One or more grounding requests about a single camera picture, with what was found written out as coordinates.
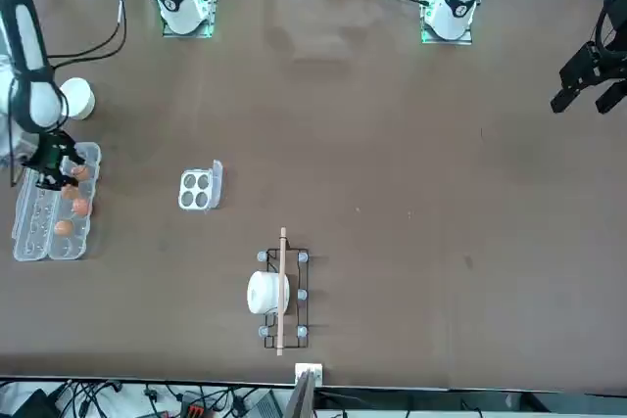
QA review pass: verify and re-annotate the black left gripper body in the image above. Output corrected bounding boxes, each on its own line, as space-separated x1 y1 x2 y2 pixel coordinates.
601 0 627 81

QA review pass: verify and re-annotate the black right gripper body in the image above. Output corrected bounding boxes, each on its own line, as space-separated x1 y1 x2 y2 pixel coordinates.
22 131 74 175

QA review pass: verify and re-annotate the transparent twelve-slot egg tray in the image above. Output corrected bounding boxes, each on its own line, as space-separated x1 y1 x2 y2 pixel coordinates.
12 141 104 262

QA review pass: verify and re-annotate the white four-slot egg tray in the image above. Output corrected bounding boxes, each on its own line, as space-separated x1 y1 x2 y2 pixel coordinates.
176 159 225 213

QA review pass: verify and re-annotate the white paper cup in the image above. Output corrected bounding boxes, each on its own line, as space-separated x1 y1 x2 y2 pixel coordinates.
59 76 97 120

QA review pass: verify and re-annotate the red and black connector box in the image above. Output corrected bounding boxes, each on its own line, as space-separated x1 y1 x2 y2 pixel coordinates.
179 391 207 418

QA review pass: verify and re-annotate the grey power adapter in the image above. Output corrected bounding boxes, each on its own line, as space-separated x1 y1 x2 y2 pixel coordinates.
247 391 285 418

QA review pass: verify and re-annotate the black cable with white tag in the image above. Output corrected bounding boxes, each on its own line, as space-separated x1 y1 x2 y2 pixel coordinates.
46 0 127 70

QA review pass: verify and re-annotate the black wire rack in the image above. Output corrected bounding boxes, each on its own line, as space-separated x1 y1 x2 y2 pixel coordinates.
257 234 313 351

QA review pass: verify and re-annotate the white post bracket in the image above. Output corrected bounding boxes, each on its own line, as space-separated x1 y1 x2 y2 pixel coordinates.
294 362 324 385

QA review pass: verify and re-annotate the aluminium camera post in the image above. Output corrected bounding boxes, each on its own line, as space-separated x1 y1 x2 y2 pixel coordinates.
286 371 317 418

